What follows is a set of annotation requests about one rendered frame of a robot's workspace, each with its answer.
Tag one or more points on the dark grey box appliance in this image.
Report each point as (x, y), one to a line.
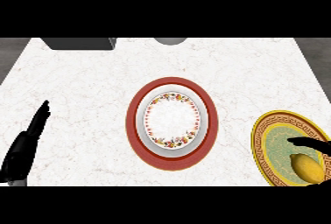
(82, 43)

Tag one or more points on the yellow lemon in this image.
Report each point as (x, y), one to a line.
(306, 168)

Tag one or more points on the grey round object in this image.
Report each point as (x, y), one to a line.
(170, 40)

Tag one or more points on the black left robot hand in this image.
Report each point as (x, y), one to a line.
(24, 145)

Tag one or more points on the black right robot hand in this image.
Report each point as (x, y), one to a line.
(314, 145)

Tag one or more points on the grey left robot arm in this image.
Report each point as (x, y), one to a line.
(17, 183)

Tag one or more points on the yellow patterned green plate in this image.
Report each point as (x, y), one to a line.
(275, 140)

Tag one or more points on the red rimmed floral plate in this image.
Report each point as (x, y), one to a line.
(172, 123)

